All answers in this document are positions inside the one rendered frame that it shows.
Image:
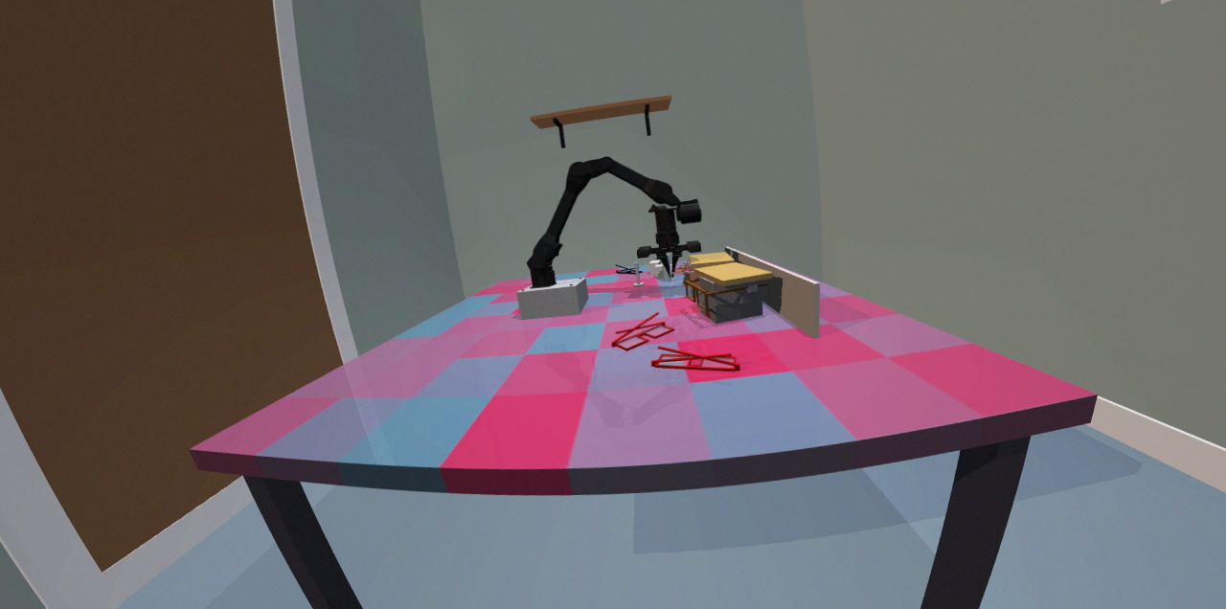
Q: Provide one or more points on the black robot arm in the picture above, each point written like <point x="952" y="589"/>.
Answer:
<point x="578" y="176"/>

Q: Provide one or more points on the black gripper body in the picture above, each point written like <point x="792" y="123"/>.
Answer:
<point x="667" y="238"/>

